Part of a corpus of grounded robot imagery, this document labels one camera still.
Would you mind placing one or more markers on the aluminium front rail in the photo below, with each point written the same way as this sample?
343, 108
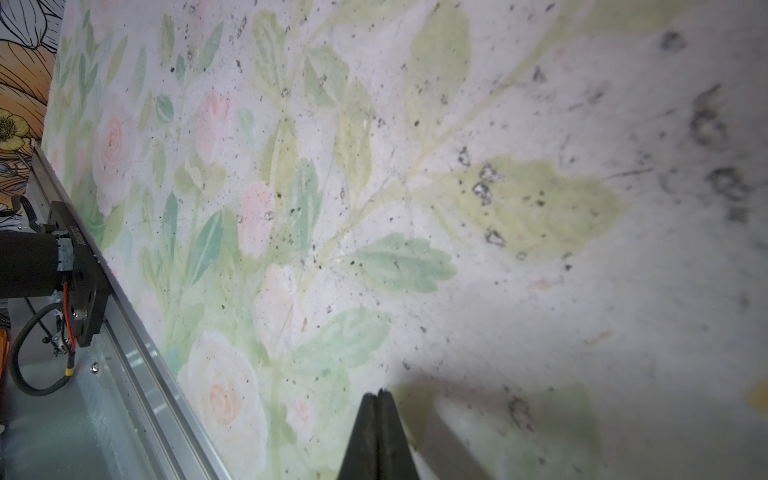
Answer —
110, 410

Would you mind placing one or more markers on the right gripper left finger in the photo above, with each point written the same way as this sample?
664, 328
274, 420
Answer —
360, 461

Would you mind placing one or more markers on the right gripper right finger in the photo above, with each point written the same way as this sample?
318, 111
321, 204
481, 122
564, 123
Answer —
394, 458

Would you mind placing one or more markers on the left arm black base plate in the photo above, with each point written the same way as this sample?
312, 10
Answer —
89, 288

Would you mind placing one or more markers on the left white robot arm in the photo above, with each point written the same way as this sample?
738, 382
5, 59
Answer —
34, 264

